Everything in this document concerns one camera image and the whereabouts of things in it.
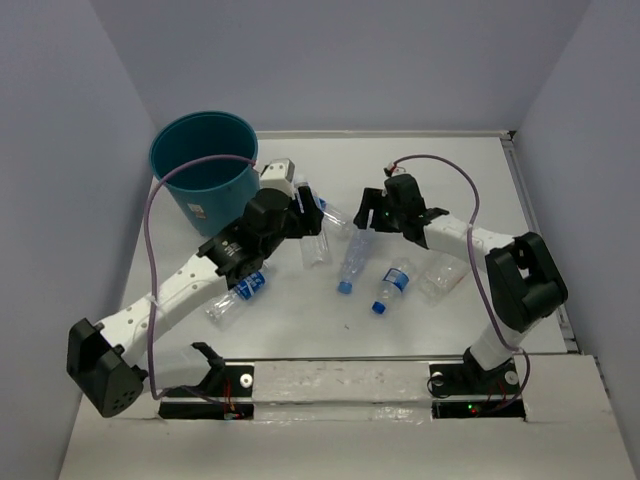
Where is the clear capless bottle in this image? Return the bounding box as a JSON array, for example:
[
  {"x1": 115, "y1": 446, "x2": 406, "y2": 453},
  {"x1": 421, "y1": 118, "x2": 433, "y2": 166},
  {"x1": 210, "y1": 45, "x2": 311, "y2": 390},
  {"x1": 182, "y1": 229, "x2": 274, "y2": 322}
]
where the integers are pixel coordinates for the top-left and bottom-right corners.
[{"x1": 299, "y1": 231, "x2": 332, "y2": 270}]

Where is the Pocari bottle white cap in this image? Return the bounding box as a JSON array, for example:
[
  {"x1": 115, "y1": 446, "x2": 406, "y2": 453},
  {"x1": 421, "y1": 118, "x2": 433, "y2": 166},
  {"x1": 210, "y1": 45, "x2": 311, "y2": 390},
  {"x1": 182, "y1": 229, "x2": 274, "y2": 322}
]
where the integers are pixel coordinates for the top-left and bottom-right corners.
[{"x1": 294, "y1": 172, "x2": 354, "y2": 240}]

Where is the tall crushed clear bottle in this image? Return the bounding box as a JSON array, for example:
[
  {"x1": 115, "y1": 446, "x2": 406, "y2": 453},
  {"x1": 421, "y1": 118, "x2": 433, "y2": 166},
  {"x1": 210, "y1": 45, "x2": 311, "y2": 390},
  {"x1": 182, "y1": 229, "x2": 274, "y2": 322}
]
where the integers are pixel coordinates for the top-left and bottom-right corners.
[{"x1": 337, "y1": 229, "x2": 374, "y2": 295}]

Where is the small blue label bottle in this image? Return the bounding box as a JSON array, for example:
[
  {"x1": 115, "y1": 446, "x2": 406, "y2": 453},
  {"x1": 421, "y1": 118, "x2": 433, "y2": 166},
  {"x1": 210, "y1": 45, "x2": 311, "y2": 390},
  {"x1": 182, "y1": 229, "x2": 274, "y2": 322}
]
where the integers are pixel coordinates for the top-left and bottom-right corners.
[{"x1": 371, "y1": 257, "x2": 416, "y2": 315}]

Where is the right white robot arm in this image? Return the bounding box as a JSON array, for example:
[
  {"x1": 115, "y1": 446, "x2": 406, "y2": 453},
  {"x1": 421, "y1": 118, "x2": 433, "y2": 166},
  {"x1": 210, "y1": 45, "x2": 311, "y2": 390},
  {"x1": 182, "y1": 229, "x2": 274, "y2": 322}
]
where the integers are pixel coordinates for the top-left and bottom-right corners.
[{"x1": 354, "y1": 174, "x2": 568, "y2": 398}]

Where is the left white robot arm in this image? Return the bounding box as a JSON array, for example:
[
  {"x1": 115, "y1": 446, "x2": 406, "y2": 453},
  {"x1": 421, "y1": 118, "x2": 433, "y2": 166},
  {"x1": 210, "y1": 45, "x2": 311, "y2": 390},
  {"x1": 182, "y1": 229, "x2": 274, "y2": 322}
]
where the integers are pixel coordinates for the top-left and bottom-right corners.
[{"x1": 66, "y1": 184, "x2": 323, "y2": 418}]

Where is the Pocari bottle near left arm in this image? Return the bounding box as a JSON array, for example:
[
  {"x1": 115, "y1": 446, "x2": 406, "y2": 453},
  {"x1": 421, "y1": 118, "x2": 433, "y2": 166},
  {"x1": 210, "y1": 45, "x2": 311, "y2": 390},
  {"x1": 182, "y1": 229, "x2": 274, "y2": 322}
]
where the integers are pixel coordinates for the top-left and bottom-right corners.
[{"x1": 204, "y1": 267, "x2": 271, "y2": 331}]

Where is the teal plastic bin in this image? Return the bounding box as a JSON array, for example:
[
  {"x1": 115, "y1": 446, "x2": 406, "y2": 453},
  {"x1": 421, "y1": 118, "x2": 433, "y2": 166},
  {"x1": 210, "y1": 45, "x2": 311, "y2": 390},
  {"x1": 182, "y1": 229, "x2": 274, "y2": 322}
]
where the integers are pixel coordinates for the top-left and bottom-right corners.
[{"x1": 149, "y1": 111, "x2": 259, "y2": 237}]

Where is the clear bottle beige label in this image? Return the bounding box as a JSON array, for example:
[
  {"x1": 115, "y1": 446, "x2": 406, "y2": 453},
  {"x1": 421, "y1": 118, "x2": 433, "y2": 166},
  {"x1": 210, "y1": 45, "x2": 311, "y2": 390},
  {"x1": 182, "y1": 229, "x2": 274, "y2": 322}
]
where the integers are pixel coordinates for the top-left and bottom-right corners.
[{"x1": 418, "y1": 253, "x2": 470, "y2": 306}]

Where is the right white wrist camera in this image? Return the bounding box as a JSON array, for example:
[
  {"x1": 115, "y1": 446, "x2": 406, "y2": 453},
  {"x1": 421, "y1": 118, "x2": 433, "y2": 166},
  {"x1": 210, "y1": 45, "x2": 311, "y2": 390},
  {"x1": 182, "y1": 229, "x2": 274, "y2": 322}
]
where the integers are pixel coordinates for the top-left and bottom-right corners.
[{"x1": 383, "y1": 162, "x2": 406, "y2": 178}]

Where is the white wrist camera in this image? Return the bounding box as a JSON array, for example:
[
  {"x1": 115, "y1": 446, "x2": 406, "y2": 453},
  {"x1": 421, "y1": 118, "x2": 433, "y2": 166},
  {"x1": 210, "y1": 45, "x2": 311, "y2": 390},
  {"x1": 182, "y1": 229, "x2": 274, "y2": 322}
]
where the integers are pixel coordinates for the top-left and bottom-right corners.
[
  {"x1": 383, "y1": 162, "x2": 406, "y2": 178},
  {"x1": 259, "y1": 158, "x2": 295, "y2": 198}
]

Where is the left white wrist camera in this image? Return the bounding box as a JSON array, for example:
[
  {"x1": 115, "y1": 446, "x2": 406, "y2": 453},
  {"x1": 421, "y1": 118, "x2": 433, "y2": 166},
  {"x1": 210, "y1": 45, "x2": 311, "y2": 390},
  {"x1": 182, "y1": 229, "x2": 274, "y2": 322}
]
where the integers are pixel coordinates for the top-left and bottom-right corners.
[{"x1": 259, "y1": 158, "x2": 295, "y2": 198}]

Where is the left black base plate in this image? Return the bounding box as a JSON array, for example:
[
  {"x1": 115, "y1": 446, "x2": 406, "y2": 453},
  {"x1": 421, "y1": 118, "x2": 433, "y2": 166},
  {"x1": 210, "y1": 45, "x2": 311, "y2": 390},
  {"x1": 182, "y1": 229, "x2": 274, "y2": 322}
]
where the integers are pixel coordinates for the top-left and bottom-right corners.
[{"x1": 158, "y1": 362, "x2": 255, "y2": 421}]

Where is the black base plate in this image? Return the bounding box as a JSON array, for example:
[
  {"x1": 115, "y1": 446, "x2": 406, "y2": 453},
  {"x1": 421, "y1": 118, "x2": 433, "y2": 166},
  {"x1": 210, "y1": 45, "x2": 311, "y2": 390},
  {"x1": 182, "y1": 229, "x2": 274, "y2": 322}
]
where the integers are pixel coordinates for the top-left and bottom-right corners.
[
  {"x1": 426, "y1": 361, "x2": 526, "y2": 420},
  {"x1": 158, "y1": 362, "x2": 255, "y2": 421}
]

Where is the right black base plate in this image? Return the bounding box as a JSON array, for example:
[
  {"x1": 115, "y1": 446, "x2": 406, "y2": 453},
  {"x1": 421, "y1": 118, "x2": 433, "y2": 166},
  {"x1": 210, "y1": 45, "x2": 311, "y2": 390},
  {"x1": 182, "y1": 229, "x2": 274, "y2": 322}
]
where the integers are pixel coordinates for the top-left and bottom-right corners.
[{"x1": 426, "y1": 361, "x2": 526, "y2": 420}]

